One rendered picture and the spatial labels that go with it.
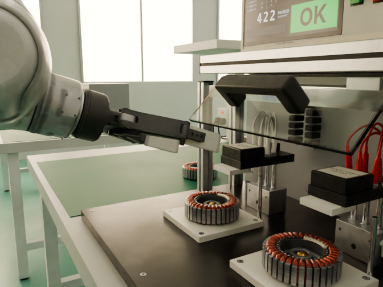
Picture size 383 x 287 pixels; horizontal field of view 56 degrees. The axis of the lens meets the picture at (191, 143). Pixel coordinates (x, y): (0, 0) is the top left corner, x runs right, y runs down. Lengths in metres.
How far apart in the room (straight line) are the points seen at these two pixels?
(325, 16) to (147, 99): 4.92
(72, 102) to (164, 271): 0.29
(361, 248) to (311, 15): 0.40
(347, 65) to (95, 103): 0.38
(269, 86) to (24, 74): 0.20
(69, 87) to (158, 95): 5.06
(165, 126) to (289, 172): 0.48
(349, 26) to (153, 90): 4.98
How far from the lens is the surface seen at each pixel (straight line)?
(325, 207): 0.55
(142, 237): 0.69
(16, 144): 1.95
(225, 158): 0.76
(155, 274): 0.58
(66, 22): 5.21
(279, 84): 0.33
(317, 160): 0.85
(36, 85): 0.33
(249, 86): 0.35
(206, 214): 0.70
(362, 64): 0.59
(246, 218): 0.75
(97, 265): 0.66
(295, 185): 0.91
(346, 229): 0.67
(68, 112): 0.51
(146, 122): 0.51
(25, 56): 0.31
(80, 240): 0.76
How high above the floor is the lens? 1.06
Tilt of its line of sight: 10 degrees down
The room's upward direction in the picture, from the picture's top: straight up
